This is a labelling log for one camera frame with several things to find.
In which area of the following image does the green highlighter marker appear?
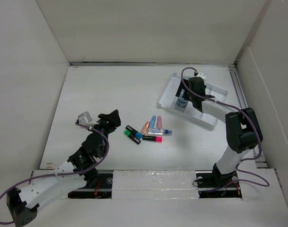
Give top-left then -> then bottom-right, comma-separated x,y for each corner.
124,130 -> 141,145

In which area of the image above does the pink capped small tube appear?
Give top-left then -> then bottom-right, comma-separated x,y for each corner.
156,115 -> 162,129

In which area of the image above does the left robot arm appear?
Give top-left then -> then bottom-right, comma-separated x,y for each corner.
6,110 -> 121,227

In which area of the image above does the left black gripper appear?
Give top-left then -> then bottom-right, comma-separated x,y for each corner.
87,110 -> 120,157

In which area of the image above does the white organizer tray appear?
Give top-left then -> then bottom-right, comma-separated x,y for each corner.
158,73 -> 228,129

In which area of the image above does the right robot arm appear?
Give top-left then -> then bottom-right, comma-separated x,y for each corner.
176,77 -> 263,188

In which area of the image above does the aluminium rail right side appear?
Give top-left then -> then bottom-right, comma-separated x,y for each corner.
228,67 -> 268,168

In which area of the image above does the aluminium rail back edge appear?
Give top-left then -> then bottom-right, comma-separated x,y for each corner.
70,61 -> 235,68

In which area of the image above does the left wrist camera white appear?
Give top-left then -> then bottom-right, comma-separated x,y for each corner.
78,112 -> 92,125

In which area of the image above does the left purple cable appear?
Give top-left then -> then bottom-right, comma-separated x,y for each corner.
0,122 -> 110,224

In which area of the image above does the purple cable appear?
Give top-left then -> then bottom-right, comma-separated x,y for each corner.
0,122 -> 110,224
180,67 -> 270,191

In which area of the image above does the pink highlighter marker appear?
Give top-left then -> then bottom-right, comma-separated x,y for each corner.
142,136 -> 162,143

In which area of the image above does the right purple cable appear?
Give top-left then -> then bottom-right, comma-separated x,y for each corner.
180,67 -> 270,191

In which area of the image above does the blue capped small tube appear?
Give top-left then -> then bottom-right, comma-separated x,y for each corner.
149,115 -> 157,128

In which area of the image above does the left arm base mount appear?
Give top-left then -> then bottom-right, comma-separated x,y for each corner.
68,170 -> 114,199

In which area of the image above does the orange capped small tube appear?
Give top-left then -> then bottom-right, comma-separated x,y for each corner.
141,122 -> 150,135

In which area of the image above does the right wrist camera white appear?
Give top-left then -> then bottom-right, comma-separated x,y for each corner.
194,71 -> 207,80

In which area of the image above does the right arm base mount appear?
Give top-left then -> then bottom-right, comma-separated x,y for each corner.
192,165 -> 242,199

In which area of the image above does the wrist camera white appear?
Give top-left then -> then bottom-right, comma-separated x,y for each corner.
78,112 -> 92,125
194,71 -> 207,80

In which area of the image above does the blue highlighter marker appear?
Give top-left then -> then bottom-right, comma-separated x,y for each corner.
126,125 -> 143,139

